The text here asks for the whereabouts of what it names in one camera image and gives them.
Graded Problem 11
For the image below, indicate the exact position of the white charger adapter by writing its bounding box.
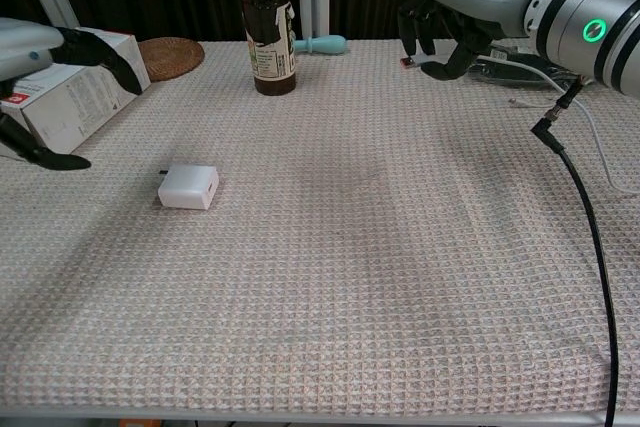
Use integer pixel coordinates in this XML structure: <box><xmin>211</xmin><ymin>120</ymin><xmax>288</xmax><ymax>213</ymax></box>
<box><xmin>157</xmin><ymin>163</ymin><xmax>221</xmax><ymax>211</ymax></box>

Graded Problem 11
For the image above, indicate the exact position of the white product box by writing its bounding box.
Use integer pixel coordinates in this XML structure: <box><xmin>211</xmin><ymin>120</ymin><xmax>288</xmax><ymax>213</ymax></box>
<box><xmin>0</xmin><ymin>29</ymin><xmax>152</xmax><ymax>163</ymax></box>

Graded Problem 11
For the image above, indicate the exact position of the beige waffle tablecloth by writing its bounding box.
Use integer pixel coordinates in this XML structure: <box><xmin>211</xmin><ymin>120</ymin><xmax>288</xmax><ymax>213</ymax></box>
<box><xmin>0</xmin><ymin>38</ymin><xmax>640</xmax><ymax>418</ymax></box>

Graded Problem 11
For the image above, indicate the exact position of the black item in plastic bag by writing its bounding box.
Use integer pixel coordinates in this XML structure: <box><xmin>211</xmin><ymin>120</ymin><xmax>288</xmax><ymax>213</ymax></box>
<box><xmin>469</xmin><ymin>39</ymin><xmax>601</xmax><ymax>93</ymax></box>

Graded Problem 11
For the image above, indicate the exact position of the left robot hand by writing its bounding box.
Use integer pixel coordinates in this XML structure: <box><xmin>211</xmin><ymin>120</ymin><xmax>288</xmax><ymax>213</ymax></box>
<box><xmin>0</xmin><ymin>16</ymin><xmax>144</xmax><ymax>171</ymax></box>

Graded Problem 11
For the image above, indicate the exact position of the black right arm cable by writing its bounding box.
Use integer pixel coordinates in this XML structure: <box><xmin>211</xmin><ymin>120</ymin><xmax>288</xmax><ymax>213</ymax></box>
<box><xmin>530</xmin><ymin>77</ymin><xmax>621</xmax><ymax>427</ymax></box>

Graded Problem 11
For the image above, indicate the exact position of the brown glass bottle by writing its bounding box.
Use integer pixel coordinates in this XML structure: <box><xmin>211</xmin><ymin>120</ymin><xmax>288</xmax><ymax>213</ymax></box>
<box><xmin>240</xmin><ymin>0</ymin><xmax>298</xmax><ymax>97</ymax></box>

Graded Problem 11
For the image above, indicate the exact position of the round woven coaster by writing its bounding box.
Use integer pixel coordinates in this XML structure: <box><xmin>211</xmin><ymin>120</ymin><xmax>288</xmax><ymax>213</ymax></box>
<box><xmin>137</xmin><ymin>36</ymin><xmax>206</xmax><ymax>83</ymax></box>

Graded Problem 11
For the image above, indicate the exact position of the white USB cable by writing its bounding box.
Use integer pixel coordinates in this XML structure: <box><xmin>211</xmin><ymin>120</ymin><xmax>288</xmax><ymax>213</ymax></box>
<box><xmin>399</xmin><ymin>51</ymin><xmax>640</xmax><ymax>194</ymax></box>

